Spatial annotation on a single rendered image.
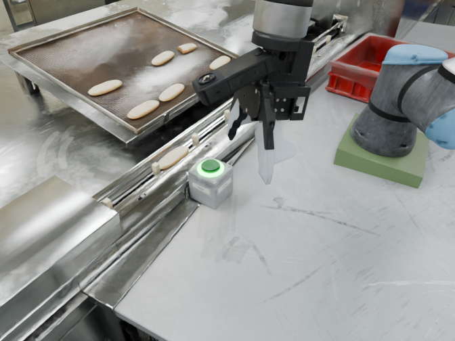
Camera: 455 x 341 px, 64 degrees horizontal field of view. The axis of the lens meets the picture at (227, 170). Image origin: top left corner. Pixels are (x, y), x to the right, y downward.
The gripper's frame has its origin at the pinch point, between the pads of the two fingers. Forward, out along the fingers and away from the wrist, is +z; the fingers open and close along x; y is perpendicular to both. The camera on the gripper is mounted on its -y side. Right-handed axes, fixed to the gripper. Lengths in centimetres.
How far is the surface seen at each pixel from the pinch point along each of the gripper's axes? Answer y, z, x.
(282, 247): 9.5, 17.6, -3.6
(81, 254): -25.8, 16.0, 1.2
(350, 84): 54, 0, 41
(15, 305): -34.9, 17.4, -5.4
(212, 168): 0.0, 8.7, 12.7
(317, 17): 71, -12, 90
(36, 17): -49, 33, 309
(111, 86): -15, 5, 52
